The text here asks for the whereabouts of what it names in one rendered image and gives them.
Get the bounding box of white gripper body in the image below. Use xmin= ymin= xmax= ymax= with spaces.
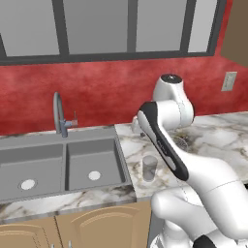
xmin=130 ymin=115 xmax=145 ymax=138

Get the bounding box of clear glass cup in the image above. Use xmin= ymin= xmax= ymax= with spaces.
xmin=141 ymin=155 xmax=160 ymax=183

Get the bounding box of metal mesh strainer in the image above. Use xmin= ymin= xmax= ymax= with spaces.
xmin=173 ymin=135 xmax=190 ymax=153

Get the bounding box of grey double basin sink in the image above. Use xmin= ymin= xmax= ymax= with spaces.
xmin=0 ymin=126 xmax=134 ymax=205

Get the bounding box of grey curved tap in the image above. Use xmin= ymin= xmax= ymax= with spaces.
xmin=52 ymin=91 xmax=79 ymax=139

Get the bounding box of dark framed window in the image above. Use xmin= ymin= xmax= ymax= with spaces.
xmin=0 ymin=0 xmax=228 ymax=67

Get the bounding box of tan cupboard door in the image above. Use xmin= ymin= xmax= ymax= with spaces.
xmin=0 ymin=216 xmax=62 ymax=248
xmin=55 ymin=201 xmax=153 ymax=248

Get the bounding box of grey wall outlet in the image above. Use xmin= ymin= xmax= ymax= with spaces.
xmin=221 ymin=71 xmax=238 ymax=93

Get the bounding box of brown wall cupboard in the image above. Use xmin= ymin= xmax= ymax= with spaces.
xmin=220 ymin=0 xmax=248 ymax=68

